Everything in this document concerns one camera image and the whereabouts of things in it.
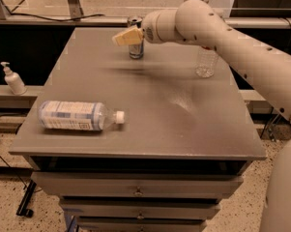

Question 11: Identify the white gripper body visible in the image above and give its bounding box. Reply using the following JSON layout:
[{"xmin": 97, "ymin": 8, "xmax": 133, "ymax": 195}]
[{"xmin": 141, "ymin": 10, "xmax": 177, "ymax": 44}]

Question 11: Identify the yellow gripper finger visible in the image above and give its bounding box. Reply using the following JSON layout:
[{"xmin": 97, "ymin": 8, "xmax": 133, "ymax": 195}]
[{"xmin": 112, "ymin": 26, "xmax": 144, "ymax": 46}]

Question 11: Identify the redbull can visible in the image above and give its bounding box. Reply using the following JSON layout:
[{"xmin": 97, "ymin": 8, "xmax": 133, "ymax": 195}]
[{"xmin": 128, "ymin": 15, "xmax": 144, "ymax": 59}]

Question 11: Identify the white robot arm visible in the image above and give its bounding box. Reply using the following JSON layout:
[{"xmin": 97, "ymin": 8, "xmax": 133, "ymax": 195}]
[{"xmin": 112, "ymin": 0, "xmax": 291, "ymax": 232}]

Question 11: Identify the clear water bottle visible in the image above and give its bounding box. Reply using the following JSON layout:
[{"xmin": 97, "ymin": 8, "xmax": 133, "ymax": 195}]
[{"xmin": 195, "ymin": 46, "xmax": 218, "ymax": 78}]

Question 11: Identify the blue label plastic bottle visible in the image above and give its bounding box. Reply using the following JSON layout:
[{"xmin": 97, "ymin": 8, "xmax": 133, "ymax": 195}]
[{"xmin": 38, "ymin": 101, "xmax": 125, "ymax": 131}]

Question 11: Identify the white pump dispenser bottle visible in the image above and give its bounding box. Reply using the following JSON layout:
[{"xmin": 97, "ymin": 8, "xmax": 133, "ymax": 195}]
[{"xmin": 0, "ymin": 62, "xmax": 27, "ymax": 95}]

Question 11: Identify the grey drawer cabinet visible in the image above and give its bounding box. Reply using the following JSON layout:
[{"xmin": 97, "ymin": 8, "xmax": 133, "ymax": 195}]
[{"xmin": 11, "ymin": 28, "xmax": 265, "ymax": 232}]

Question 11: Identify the black cable on ledge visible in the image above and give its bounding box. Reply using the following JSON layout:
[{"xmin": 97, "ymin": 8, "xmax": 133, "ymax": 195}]
[{"xmin": 0, "ymin": 13, "xmax": 106, "ymax": 22}]

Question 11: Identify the black metal floor bracket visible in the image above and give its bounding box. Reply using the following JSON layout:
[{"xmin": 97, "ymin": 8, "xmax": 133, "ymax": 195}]
[{"xmin": 16, "ymin": 181, "xmax": 37, "ymax": 218}]

